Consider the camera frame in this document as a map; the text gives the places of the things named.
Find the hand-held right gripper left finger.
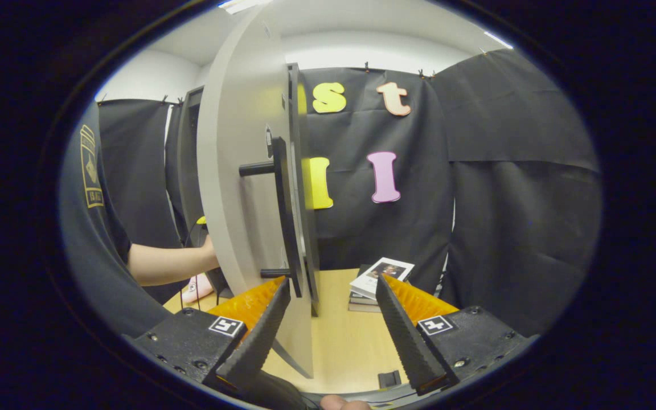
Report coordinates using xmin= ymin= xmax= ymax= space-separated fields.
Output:
xmin=125 ymin=277 xmax=292 ymax=395

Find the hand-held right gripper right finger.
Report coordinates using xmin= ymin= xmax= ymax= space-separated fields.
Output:
xmin=375 ymin=274 xmax=538 ymax=397

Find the black door handle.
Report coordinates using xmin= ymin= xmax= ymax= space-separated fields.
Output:
xmin=239 ymin=137 xmax=306 ymax=298

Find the white photo cover book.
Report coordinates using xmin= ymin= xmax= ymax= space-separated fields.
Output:
xmin=350 ymin=257 xmax=415 ymax=301

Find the pink plush toy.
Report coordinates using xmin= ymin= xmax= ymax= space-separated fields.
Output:
xmin=181 ymin=273 xmax=215 ymax=304

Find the person's dark grey shirt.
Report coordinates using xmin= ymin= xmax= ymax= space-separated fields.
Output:
xmin=59 ymin=101 xmax=192 ymax=338

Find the black backdrop cloth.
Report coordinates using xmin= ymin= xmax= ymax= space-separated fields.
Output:
xmin=97 ymin=48 xmax=602 ymax=337

